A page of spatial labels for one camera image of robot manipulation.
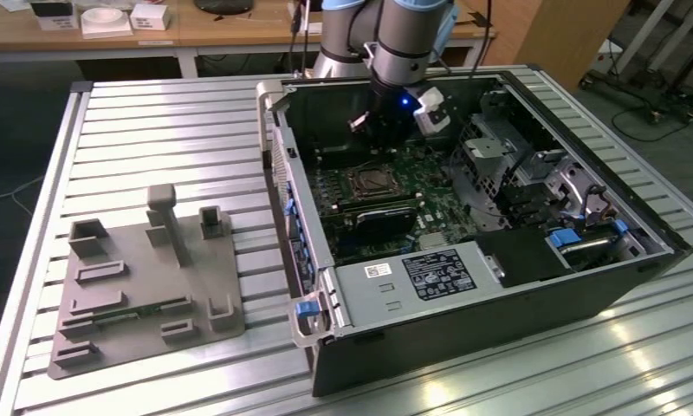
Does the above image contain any grey power supply unit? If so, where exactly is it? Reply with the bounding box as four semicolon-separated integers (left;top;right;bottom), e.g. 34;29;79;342
326;241;506;327

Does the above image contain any blue disk carrier handle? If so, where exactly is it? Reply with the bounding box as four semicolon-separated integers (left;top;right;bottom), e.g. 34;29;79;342
545;228;583;251

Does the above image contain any white box with black top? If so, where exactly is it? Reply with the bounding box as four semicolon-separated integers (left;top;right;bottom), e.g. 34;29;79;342
30;0;77;32

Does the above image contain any wooden desk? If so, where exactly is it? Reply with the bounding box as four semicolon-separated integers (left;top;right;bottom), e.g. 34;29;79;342
0;0;498;79

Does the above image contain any black graphics card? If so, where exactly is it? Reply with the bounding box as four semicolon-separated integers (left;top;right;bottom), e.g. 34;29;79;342
345;206;418;253

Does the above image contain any silver CPU with green edge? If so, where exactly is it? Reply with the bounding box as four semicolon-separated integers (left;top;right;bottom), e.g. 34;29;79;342
362;170;393;192

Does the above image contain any small silver heat sink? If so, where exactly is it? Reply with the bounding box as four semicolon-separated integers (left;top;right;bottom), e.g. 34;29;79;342
419;231;450;251

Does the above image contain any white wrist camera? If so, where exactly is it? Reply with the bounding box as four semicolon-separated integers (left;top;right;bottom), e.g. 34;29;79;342
411;85;453;133

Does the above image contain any green motherboard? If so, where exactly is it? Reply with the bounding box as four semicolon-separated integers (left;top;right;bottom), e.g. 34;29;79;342
305;142;481;265

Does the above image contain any grey parts rack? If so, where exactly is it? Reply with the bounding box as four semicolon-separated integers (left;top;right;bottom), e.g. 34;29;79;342
45;184;247;381

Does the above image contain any wooden cabinet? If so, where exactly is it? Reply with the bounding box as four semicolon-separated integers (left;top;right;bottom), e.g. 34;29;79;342
511;0;634;93

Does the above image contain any metal socket cover frame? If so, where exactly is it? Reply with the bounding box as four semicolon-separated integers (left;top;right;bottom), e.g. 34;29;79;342
349;165;398;202

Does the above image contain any white wheeled stand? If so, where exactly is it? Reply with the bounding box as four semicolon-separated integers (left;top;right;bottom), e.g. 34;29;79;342
578;0;693;127

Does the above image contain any green RAM stick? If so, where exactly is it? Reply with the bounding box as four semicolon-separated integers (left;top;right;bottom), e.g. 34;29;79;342
93;303;163;325

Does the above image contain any CPU socket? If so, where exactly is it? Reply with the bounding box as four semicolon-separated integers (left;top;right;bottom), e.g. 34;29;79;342
345;163;399;204

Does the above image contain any white round holder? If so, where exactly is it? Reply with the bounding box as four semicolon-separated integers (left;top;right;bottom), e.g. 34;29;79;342
78;7;134;41

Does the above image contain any black round base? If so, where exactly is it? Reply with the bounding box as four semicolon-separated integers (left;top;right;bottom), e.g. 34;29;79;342
193;0;255;13

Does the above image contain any black and grey PC case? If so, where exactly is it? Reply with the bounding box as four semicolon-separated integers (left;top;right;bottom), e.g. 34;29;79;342
255;64;693;398

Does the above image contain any metal disk bay cage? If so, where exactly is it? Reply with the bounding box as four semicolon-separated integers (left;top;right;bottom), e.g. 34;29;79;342
453;88;565;231

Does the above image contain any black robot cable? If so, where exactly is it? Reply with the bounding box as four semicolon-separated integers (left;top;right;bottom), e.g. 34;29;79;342
467;0;493;80

